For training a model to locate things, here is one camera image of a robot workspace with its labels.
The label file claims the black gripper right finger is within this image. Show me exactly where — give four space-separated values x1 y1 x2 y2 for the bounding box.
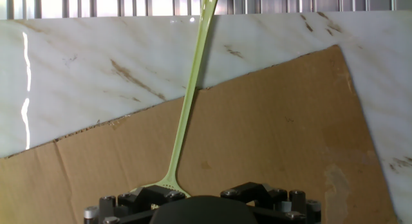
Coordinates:
220 181 323 224

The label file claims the pale green plastic flyswatter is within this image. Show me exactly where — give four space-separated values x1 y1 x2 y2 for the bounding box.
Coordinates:
128 0 221 199

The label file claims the brown cardboard sheet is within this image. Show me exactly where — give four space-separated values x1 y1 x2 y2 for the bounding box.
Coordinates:
0 44 400 224

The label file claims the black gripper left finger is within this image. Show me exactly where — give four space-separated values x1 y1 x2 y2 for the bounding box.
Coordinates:
83 184 187 224

